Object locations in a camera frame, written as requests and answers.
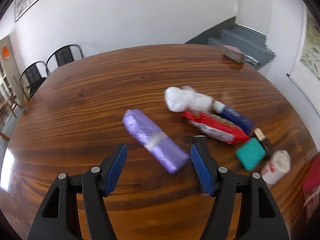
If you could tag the card deck stack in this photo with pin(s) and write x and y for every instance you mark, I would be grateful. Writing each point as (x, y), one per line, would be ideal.
(233, 53)

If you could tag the black metal chair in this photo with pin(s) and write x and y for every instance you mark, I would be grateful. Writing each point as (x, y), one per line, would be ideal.
(64, 55)
(31, 79)

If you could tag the hanging scroll painting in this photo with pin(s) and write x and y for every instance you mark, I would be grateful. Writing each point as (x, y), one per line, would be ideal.
(304, 72)

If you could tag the white cotton ball bag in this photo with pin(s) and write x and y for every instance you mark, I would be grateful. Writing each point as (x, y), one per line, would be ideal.
(187, 99)

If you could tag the black silver rectangular case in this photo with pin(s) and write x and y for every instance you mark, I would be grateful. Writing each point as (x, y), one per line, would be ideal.
(201, 139)

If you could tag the grey staircase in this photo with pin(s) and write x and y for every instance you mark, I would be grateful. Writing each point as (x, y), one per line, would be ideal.
(229, 33)

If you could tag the dark blue lotion bottle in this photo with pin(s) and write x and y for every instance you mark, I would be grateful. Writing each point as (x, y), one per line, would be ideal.
(233, 116)

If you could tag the red snack packet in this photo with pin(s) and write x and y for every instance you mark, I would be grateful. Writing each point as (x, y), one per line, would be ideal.
(216, 127)

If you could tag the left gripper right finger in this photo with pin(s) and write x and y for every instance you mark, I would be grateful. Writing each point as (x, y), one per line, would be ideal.
(260, 217)

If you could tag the purple garbage bag roll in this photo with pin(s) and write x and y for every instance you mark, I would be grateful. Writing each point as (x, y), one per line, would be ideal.
(155, 140)

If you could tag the teal soap box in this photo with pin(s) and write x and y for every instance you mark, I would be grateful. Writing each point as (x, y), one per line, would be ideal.
(250, 154)

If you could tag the white bandage roll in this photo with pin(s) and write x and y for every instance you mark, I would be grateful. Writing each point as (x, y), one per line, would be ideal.
(276, 167)

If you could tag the brown bottle gold cap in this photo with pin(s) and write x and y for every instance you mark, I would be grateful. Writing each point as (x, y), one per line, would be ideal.
(264, 142)

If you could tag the wooden shelf unit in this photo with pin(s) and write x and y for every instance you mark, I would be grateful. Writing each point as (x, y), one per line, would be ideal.
(12, 95)

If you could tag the red metal storage tin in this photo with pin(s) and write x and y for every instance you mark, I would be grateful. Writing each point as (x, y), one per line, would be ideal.
(311, 188)

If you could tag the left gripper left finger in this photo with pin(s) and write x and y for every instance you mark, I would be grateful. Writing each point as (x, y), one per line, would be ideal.
(57, 216)

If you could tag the foil tray on stairs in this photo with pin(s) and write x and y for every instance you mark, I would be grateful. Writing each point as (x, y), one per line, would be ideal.
(251, 60)

